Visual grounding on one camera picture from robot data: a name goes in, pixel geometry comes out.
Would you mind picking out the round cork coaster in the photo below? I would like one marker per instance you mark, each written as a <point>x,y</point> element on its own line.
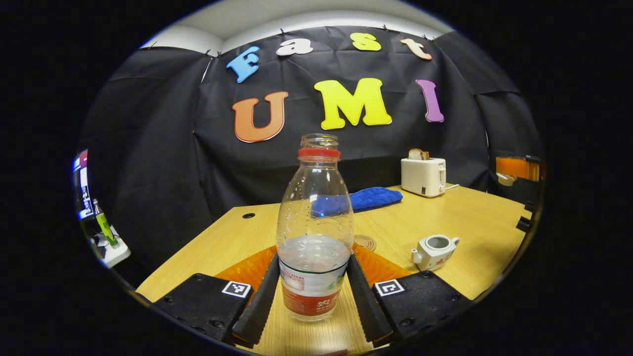
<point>366,242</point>

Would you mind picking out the white toaster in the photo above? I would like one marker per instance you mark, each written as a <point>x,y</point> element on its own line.
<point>423,178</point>

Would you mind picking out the black backdrop cloth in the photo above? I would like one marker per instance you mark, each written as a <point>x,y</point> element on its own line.
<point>163,148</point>

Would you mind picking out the computer monitor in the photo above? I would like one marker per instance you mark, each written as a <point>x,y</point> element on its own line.
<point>82,188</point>

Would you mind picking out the clear plastic water bottle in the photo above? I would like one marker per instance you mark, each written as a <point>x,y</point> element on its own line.
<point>315,257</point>

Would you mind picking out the green bottle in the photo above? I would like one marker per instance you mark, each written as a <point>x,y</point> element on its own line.
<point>105,225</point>

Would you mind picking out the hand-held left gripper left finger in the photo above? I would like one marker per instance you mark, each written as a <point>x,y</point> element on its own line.
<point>259,301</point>

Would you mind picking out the white floral teacup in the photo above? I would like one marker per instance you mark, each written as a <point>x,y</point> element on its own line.
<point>432,254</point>

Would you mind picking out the blue folded towel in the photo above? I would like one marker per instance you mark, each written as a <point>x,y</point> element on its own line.
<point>373,198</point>

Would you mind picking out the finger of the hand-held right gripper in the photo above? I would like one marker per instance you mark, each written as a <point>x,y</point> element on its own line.
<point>519,167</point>

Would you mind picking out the white side table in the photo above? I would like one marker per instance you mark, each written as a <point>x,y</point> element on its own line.
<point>113,254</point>

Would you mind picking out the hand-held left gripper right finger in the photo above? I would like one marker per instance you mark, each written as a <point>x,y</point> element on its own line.
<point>368,306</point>

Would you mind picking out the toast slice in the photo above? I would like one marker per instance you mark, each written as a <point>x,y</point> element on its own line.
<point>418,154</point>

